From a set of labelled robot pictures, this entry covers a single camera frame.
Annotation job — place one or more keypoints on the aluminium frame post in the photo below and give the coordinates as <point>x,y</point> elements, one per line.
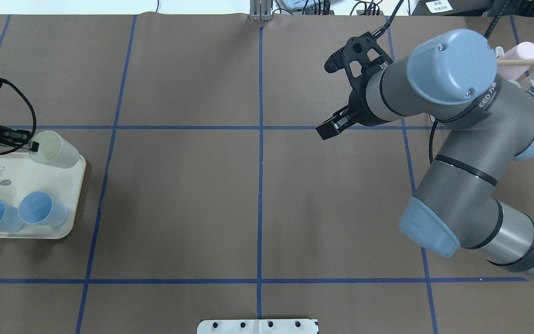
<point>261,10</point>

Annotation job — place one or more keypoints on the pink plastic cup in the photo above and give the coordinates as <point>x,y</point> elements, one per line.
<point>522,51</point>

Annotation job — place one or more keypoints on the white wire cup rack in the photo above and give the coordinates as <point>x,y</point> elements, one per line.
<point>526,81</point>

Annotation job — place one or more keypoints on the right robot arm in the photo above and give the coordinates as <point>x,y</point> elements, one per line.
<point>452,77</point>

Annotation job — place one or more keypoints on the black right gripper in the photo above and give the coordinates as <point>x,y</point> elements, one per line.
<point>359,107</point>

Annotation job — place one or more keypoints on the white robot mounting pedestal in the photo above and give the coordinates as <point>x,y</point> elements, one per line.
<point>259,326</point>

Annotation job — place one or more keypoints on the cream plastic cup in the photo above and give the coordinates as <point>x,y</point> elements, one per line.
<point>53,150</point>

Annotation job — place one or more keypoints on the white plastic tray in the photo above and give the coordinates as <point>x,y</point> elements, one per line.
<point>20,176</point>

